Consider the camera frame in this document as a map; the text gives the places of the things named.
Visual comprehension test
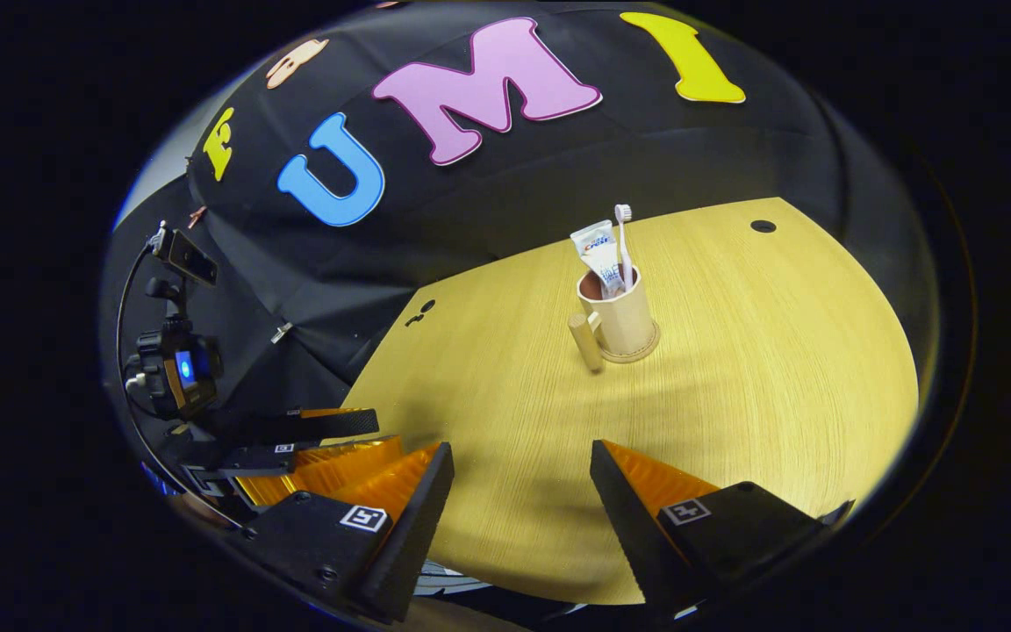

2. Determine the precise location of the round cork coaster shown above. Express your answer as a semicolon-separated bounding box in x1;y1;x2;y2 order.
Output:
598;323;662;364

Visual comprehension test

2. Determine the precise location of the beige cup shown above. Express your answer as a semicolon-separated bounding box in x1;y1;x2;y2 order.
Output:
568;265;657;373

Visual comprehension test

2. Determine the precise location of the white toothpaste tube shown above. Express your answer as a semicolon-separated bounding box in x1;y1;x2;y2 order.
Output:
570;219;625;299

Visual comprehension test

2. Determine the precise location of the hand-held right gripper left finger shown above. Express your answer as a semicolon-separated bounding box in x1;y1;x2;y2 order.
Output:
240;441;456;622

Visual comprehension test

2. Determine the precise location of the wooden desktop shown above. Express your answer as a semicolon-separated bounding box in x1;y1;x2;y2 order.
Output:
321;197;921;607

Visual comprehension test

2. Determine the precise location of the black backdrop cloth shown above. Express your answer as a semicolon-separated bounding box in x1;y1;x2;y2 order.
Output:
102;0;941;440

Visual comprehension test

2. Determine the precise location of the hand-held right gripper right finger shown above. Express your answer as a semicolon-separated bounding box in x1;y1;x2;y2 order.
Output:
590;439;855;611

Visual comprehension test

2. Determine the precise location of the white toothbrush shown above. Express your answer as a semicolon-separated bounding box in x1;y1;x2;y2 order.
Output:
613;204;636;293

